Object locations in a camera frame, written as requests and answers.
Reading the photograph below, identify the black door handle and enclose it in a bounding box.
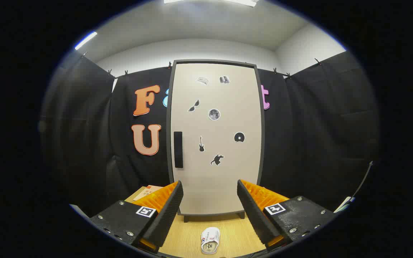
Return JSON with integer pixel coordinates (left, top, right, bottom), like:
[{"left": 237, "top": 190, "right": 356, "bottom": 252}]
[{"left": 174, "top": 132, "right": 184, "bottom": 169}]

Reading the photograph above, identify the white paper sheet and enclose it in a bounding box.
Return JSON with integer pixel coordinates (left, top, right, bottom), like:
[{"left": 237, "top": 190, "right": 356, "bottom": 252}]
[{"left": 334, "top": 196, "right": 356, "bottom": 213}]

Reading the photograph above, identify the black backdrop cloth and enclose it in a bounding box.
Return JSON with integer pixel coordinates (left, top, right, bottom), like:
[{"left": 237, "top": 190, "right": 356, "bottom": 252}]
[{"left": 40, "top": 51, "right": 381, "bottom": 219}]

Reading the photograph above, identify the dark stand rod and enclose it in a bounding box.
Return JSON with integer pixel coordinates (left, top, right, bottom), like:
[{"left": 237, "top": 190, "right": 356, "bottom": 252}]
[{"left": 348, "top": 161, "right": 374, "bottom": 201}]

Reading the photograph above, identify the row of black cloth clips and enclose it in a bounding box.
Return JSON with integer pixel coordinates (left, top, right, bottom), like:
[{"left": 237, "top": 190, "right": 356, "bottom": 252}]
[{"left": 82, "top": 52, "right": 323, "bottom": 79}]

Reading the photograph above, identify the dark grey shoe cabinet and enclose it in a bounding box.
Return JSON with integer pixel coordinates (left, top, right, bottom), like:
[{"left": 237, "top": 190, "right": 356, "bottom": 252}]
[{"left": 166, "top": 59, "right": 265, "bottom": 223}]

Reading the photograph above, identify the long ceiling light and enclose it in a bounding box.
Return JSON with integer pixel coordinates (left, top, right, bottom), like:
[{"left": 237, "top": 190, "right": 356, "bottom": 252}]
[{"left": 163, "top": 0, "right": 260, "bottom": 8}]

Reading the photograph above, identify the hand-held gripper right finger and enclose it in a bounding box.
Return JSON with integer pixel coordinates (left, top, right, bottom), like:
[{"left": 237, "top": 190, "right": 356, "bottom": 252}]
[{"left": 237, "top": 179, "right": 338, "bottom": 252}]

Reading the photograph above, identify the white canvas shoe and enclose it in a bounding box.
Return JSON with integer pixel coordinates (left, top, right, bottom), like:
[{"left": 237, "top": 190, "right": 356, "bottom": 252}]
[{"left": 200, "top": 227, "right": 221, "bottom": 255}]

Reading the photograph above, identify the short ceiling light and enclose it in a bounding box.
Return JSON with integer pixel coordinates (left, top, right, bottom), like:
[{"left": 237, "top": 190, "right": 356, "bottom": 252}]
[{"left": 75, "top": 32, "right": 98, "bottom": 50}]

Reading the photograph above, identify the beige shoe cabinet door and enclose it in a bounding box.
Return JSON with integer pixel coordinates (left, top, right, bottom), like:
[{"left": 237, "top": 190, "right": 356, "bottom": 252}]
[{"left": 171, "top": 63, "right": 262, "bottom": 215}]

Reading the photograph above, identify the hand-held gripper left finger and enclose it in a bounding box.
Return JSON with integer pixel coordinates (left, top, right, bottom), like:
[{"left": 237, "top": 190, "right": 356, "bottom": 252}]
[{"left": 90, "top": 180, "right": 184, "bottom": 253}]

